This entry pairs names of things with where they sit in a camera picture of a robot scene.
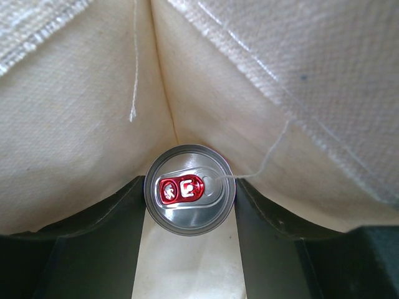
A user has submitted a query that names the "beige canvas tote bag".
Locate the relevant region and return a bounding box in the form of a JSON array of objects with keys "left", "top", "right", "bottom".
[{"left": 1, "top": 1, "right": 398, "bottom": 298}]

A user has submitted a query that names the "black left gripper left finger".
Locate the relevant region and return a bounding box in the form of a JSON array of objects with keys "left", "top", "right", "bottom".
[{"left": 1, "top": 176, "right": 145, "bottom": 298}]

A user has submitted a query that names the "red tab can back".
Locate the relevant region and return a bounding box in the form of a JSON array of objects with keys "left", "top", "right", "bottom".
[{"left": 143, "top": 144, "right": 236, "bottom": 236}]

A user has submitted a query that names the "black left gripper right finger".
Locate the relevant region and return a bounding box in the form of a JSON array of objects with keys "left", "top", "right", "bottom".
[{"left": 235, "top": 179, "right": 398, "bottom": 298}]

